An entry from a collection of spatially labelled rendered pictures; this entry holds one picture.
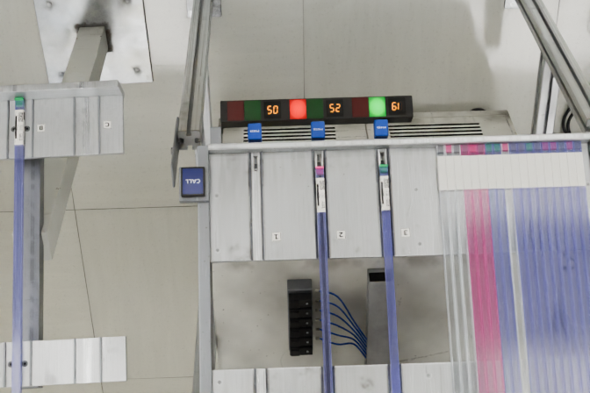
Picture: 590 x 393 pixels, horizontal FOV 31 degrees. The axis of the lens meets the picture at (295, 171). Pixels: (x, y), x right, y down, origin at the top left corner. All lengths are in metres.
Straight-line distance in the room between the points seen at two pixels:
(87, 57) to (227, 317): 0.66
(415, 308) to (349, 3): 0.75
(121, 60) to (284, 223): 0.89
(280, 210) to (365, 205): 0.15
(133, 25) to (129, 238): 0.62
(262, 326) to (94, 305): 0.90
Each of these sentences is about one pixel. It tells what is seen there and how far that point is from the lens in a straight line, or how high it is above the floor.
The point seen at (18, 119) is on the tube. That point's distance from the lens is 1.82.
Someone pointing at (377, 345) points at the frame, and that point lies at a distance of 2.21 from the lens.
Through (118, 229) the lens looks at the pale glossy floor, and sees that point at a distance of 2.85.
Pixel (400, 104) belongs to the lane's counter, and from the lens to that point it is 1.90.
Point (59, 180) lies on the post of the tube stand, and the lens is 1.97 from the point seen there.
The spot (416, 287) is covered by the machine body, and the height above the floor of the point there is 0.62.
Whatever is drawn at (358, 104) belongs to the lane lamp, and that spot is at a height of 0.65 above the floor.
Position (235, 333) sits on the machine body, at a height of 0.62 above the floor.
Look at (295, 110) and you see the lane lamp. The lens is 1.88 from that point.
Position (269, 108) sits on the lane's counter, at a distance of 1.89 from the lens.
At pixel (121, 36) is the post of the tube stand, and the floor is 0.01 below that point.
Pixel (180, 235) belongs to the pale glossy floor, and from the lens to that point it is 2.85.
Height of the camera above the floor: 2.30
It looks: 57 degrees down
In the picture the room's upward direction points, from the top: 177 degrees clockwise
